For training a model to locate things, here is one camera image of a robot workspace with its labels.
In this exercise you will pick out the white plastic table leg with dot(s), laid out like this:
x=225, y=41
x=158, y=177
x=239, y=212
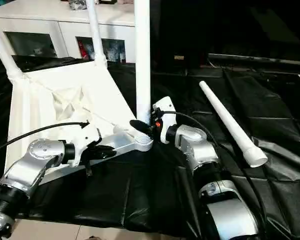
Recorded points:
x=5, y=50
x=230, y=120
x=143, y=62
x=96, y=37

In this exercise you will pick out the white plastic table top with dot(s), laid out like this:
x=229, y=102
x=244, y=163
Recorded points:
x=40, y=112

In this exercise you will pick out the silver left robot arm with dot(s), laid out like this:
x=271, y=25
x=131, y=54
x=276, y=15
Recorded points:
x=32, y=162

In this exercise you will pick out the black mat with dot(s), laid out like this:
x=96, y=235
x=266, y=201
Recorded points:
x=140, y=195

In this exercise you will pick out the patterned white cup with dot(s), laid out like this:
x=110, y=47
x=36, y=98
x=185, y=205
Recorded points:
x=115, y=52

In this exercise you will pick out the black box with gold label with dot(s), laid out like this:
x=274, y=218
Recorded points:
x=180, y=30

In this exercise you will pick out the dark long bar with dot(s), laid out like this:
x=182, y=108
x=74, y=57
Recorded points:
x=260, y=60

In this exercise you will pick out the white cabinet with glass doors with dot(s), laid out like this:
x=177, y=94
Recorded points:
x=52, y=22

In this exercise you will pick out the dark crumpled bundle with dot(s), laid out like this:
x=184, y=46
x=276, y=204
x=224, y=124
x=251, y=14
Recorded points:
x=77, y=4

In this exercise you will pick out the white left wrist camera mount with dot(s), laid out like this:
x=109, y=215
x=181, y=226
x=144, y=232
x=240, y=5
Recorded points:
x=86, y=138

